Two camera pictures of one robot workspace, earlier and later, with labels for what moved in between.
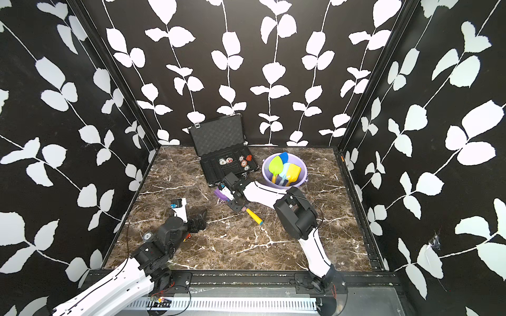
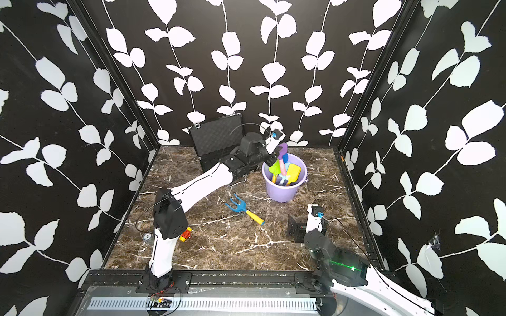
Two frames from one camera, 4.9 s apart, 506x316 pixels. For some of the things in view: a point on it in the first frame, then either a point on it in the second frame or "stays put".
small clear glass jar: [147, 236] stays put
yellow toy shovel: [293, 173] stays put
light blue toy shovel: [283, 175] stays put
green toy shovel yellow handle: [275, 168] stays put
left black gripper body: [192, 227] -> [261, 157]
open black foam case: [221, 147] stays put
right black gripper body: [234, 204] -> [302, 232]
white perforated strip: [234, 303] stays put
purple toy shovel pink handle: [222, 195] -> [283, 148]
